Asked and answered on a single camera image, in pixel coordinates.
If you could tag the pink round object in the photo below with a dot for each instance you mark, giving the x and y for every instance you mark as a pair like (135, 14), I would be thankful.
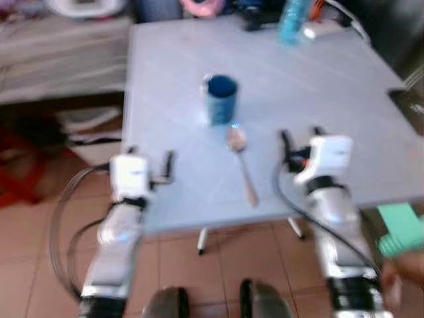
(202, 6)

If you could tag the grey right robot foot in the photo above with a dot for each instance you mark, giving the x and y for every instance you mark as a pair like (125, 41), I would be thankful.
(265, 300)

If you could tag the grey left robot foot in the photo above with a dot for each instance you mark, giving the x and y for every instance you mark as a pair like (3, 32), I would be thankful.
(165, 303)

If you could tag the white table leg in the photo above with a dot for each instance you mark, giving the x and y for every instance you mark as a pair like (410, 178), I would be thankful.
(296, 228)
(202, 241)

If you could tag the black device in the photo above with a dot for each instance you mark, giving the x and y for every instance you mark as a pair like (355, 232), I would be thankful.
(260, 18)

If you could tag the blue plastic water bottle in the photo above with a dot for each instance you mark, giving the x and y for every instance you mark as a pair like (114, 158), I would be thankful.
(295, 21)

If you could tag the white power strip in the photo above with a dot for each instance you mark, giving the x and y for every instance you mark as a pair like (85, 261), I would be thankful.
(322, 28)

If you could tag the green plastic stool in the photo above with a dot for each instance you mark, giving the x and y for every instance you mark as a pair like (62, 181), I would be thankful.
(401, 230)

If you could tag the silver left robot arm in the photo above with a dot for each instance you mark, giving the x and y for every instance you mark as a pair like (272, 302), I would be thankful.
(109, 248)

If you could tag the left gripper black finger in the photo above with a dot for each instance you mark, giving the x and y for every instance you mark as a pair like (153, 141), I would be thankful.
(130, 151)
(170, 164)

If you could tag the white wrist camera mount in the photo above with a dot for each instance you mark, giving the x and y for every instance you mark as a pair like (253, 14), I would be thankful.
(328, 156)
(129, 173)

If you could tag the white stacked boxes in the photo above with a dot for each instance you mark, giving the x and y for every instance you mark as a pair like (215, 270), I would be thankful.
(93, 132)

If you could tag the blue mug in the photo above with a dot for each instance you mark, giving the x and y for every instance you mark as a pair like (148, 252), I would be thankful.
(220, 101)

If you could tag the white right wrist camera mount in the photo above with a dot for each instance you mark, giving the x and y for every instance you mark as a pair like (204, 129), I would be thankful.
(328, 156)

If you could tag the white round appliance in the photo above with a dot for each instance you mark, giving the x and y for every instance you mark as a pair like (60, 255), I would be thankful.
(86, 5)

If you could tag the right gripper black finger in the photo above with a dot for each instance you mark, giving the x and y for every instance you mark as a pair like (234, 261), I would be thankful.
(318, 131)
(286, 141)

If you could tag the grey robot foot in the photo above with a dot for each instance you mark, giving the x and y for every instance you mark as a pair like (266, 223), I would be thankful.
(265, 300)
(165, 303)

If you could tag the person's hand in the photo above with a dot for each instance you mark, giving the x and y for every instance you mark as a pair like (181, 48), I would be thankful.
(401, 281)

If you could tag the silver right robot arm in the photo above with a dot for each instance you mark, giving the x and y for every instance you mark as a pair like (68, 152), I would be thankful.
(338, 232)

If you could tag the wooden bench shelf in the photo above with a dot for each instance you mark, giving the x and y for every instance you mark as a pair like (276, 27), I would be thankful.
(63, 59)

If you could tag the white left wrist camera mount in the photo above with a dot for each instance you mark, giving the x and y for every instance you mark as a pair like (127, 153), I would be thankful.
(129, 173)

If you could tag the red plastic stool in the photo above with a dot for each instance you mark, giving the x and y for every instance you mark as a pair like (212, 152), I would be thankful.
(18, 165)

